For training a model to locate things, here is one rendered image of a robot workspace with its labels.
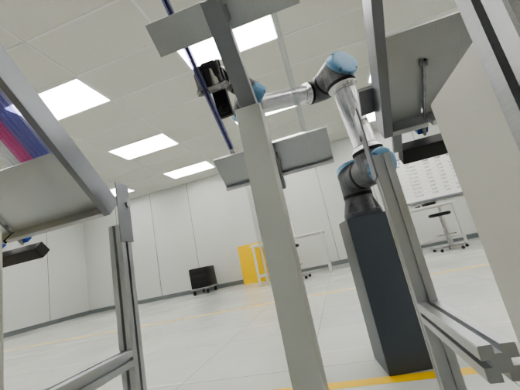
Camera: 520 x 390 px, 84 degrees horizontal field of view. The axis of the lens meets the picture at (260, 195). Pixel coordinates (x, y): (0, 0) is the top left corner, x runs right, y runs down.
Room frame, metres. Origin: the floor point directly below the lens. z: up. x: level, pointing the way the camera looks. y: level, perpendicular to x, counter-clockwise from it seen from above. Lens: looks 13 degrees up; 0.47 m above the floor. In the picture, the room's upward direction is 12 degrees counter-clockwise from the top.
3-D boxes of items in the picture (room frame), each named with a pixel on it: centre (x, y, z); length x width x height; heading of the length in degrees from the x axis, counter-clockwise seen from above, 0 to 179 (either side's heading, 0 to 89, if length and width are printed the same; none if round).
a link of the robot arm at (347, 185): (1.19, -0.40, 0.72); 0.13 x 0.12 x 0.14; 19
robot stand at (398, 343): (1.20, -0.40, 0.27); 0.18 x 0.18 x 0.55; 87
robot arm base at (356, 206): (1.20, -0.40, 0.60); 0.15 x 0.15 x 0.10
